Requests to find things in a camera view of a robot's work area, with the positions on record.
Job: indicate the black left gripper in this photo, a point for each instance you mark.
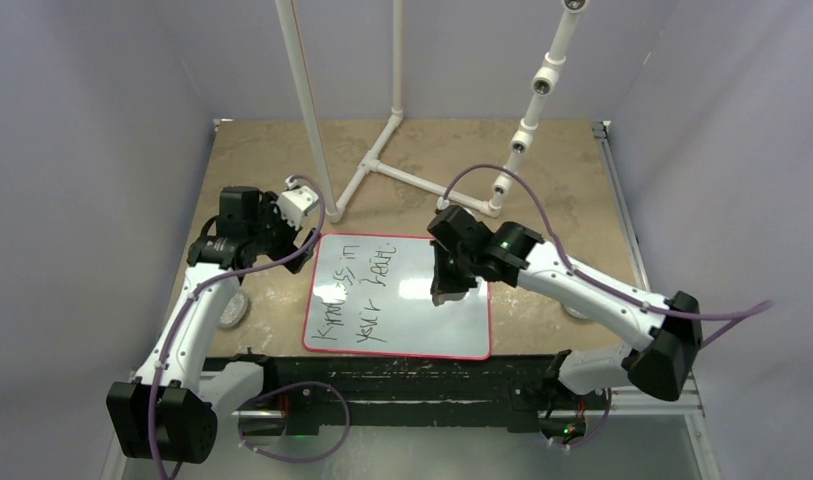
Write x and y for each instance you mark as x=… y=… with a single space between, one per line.
x=269 y=211

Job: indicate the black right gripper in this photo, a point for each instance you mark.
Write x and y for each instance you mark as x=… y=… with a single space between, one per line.
x=443 y=281

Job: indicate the pink framed whiteboard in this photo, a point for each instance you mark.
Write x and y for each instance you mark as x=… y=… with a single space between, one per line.
x=370 y=294

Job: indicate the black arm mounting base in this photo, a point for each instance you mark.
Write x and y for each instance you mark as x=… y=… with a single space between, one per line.
x=515 y=392

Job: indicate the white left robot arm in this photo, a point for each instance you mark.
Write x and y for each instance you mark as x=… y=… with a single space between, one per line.
x=167 y=411

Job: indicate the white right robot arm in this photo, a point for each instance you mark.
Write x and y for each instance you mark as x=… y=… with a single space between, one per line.
x=658 y=341

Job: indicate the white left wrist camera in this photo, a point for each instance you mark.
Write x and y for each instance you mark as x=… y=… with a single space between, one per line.
x=296 y=204

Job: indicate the white PVC pipe frame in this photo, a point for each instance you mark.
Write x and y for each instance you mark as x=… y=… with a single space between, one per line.
x=543 y=84

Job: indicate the aluminium rail frame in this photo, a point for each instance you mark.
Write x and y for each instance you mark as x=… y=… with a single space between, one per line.
x=169 y=411

